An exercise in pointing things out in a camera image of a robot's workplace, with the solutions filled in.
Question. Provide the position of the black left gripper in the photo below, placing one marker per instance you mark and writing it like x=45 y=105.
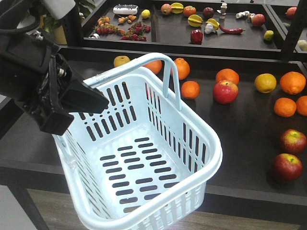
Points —
x=37 y=77

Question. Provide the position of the light blue plastic basket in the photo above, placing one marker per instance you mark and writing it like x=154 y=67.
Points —
x=143 y=163

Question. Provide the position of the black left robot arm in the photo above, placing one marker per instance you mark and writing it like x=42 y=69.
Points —
x=22 y=17

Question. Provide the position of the red bell pepper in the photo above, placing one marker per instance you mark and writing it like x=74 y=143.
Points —
x=196 y=37

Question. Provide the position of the red apple near oranges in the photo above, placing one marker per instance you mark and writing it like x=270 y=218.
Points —
x=225 y=92

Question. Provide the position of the black wooden produce stand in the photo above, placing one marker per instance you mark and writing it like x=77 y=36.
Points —
x=247 y=128

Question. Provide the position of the red chili pepper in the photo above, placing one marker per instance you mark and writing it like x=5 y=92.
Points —
x=235 y=31

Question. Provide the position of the yellow round citrus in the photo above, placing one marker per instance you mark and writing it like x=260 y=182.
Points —
x=265 y=83

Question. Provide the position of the orange with navel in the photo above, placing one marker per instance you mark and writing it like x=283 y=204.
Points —
x=293 y=82

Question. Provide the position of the red apple middle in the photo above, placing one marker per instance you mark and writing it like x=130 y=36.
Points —
x=293 y=141

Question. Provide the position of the red apple front right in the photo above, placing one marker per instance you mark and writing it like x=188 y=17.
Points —
x=286 y=168

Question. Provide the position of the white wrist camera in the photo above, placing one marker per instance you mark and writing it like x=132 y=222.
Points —
x=58 y=8

